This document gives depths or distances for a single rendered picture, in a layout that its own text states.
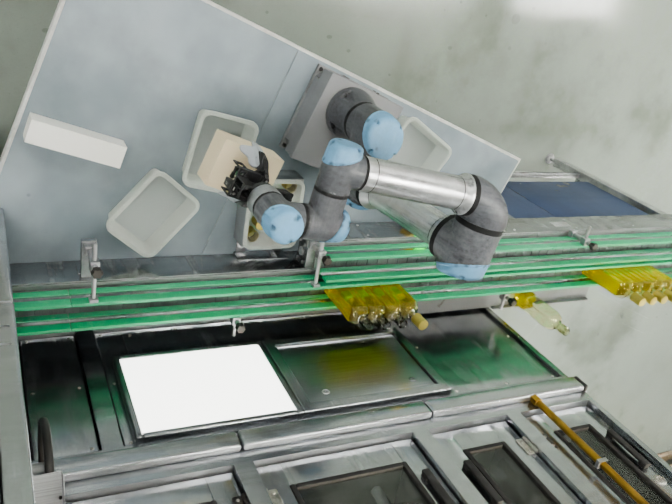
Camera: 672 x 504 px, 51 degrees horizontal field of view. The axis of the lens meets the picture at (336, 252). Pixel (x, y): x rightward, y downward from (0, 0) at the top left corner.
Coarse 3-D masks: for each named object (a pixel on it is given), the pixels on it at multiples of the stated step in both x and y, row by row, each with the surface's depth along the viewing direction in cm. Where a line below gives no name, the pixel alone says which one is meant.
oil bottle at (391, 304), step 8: (376, 288) 222; (384, 288) 223; (376, 296) 219; (384, 296) 218; (392, 296) 219; (384, 304) 215; (392, 304) 215; (400, 304) 216; (392, 312) 214; (400, 312) 215; (392, 320) 215
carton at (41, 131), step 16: (32, 128) 174; (48, 128) 175; (64, 128) 177; (80, 128) 183; (48, 144) 177; (64, 144) 178; (80, 144) 180; (96, 144) 182; (112, 144) 184; (96, 160) 184; (112, 160) 185
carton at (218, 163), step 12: (216, 132) 168; (216, 144) 166; (228, 144) 163; (240, 144) 164; (216, 156) 164; (228, 156) 164; (240, 156) 166; (276, 156) 172; (204, 168) 168; (216, 168) 164; (228, 168) 166; (252, 168) 168; (276, 168) 171; (204, 180) 166; (216, 180) 166
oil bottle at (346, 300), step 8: (336, 288) 218; (344, 288) 218; (328, 296) 223; (336, 296) 218; (344, 296) 214; (352, 296) 215; (336, 304) 218; (344, 304) 213; (352, 304) 210; (360, 304) 211; (344, 312) 213; (352, 312) 209; (360, 312) 208; (368, 312) 210; (352, 320) 209
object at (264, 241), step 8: (280, 184) 214; (296, 192) 213; (296, 200) 213; (248, 216) 206; (248, 224) 208; (264, 232) 220; (248, 240) 214; (256, 240) 215; (264, 240) 216; (272, 240) 217; (296, 240) 217; (248, 248) 212; (256, 248) 213; (264, 248) 214; (272, 248) 215
